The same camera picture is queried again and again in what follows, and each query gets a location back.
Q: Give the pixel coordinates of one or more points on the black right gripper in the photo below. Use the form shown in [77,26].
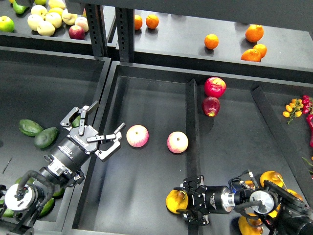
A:
[204,200]

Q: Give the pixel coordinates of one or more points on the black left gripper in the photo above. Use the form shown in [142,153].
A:
[74,149]

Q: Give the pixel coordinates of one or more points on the dark green avocado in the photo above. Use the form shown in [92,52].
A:
[46,137]

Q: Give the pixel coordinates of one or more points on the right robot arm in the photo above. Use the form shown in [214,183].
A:
[294,217]

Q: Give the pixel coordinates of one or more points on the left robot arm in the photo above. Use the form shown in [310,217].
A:
[28,197]

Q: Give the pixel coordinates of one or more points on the dark avocado upper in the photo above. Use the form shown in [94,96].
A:
[76,122]

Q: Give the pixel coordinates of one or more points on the yellow pear bottom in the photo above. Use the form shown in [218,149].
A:
[250,226]

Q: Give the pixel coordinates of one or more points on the dark avocado far left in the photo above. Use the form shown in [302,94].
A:
[29,127]

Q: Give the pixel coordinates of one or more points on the pink apple left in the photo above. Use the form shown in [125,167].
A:
[137,136]

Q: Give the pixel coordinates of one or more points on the pink apple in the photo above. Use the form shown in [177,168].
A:
[137,136]
[177,142]

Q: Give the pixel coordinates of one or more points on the pink apple right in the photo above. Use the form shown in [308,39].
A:
[177,142]

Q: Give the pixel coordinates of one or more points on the light green mango upper right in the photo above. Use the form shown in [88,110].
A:
[59,194]

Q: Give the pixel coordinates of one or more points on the black left tray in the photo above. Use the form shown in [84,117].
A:
[41,86]

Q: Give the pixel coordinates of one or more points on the black tray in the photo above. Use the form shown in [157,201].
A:
[126,194]
[41,86]

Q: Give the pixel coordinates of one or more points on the black middle tray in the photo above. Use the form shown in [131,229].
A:
[126,194]

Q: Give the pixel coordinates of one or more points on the black tray divider centre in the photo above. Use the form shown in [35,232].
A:
[192,129]

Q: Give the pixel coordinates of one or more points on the light green mango upper left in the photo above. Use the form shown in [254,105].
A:
[29,181]

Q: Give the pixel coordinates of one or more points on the light green mango lower right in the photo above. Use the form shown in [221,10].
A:
[48,207]

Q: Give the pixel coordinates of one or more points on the dark red apple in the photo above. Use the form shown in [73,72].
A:
[210,106]

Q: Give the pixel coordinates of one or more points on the red apple on shelf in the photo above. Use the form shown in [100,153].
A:
[76,32]

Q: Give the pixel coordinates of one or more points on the pale pink peach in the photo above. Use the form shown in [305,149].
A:
[83,23]

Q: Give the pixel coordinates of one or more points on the bright red apple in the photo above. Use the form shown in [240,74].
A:
[215,87]

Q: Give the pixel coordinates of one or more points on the yellow lemon on shelf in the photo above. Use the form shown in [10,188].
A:
[57,10]

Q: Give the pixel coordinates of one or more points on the orange cherry tomato bunch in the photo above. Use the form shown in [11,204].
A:
[293,110]

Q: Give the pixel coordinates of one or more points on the green apple on shelf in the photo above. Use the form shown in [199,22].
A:
[6,24]

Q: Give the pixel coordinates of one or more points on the black shelf post left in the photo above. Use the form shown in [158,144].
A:
[97,30]

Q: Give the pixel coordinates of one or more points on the black shelf post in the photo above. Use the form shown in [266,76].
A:
[125,31]
[97,30]

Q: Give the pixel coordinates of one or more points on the black shelf post right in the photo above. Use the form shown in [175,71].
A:
[125,31]

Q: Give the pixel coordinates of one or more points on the orange half hidden by post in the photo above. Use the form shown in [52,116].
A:
[138,22]

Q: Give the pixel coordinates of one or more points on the orange near post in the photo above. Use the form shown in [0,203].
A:
[152,21]

